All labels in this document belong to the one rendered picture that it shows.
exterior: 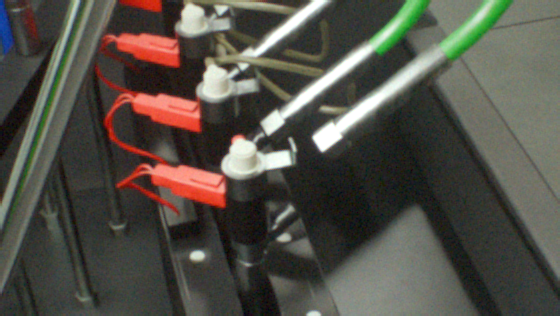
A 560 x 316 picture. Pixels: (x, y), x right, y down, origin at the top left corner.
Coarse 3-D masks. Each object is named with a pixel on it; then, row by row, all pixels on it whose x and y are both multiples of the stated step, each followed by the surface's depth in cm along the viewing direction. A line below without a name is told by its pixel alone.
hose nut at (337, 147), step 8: (320, 128) 66; (328, 128) 65; (336, 128) 65; (320, 136) 65; (328, 136) 65; (336, 136) 65; (320, 144) 65; (328, 144) 65; (336, 144) 65; (344, 144) 65; (328, 152) 65; (336, 152) 65
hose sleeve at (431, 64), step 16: (432, 48) 63; (416, 64) 63; (432, 64) 63; (448, 64) 63; (400, 80) 64; (416, 80) 63; (432, 80) 64; (368, 96) 65; (384, 96) 64; (400, 96) 64; (352, 112) 65; (368, 112) 64; (384, 112) 64; (352, 128) 65; (368, 128) 65
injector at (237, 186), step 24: (264, 168) 65; (240, 192) 65; (264, 192) 66; (240, 216) 67; (264, 216) 67; (288, 216) 69; (240, 240) 68; (264, 240) 69; (240, 264) 71; (264, 264) 71; (264, 288) 72; (264, 312) 74
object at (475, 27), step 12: (492, 0) 62; (504, 0) 61; (480, 12) 62; (492, 12) 62; (504, 12) 62; (468, 24) 63; (480, 24) 62; (492, 24) 62; (456, 36) 63; (468, 36) 63; (480, 36) 63; (444, 48) 63; (456, 48) 63; (468, 48) 63
